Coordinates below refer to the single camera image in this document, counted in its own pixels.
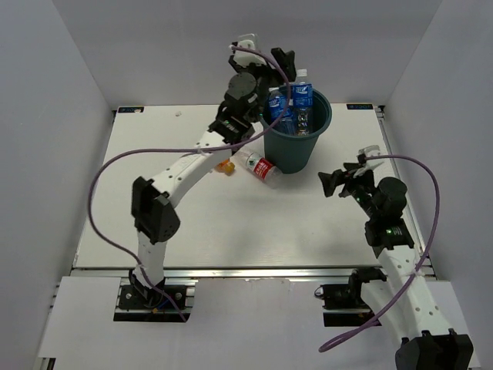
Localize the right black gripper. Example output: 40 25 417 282
317 163 380 220

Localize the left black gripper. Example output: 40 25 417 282
226 49 293 123

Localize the blue label bottle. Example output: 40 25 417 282
292 69 313 136
268 88 296 135

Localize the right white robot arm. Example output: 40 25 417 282
318 163 474 369

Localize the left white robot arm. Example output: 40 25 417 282
131 45 296 308

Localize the dark green plastic bin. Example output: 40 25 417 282
263 89 332 174

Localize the right black logo sticker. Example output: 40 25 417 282
346 103 374 110

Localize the black logo sticker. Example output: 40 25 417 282
116 106 144 114
346 103 374 110

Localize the red label water bottle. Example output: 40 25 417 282
233 147 283 188

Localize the orange juice bottle upper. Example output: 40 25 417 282
215 159 235 176

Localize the left black logo sticker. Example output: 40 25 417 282
116 106 144 114

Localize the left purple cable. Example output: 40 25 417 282
88 45 296 323

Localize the purple cable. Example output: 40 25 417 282
318 154 441 354
88 45 296 323

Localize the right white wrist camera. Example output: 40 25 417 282
354 145 384 177

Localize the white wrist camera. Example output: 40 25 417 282
229 33 266 67
354 145 384 177

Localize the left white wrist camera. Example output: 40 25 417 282
229 33 266 67

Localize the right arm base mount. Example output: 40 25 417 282
314 267 387 328

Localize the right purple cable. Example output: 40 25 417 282
318 154 441 354

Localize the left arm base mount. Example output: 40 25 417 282
113 269 192 323

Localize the aluminium table frame rail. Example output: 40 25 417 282
71 266 436 280

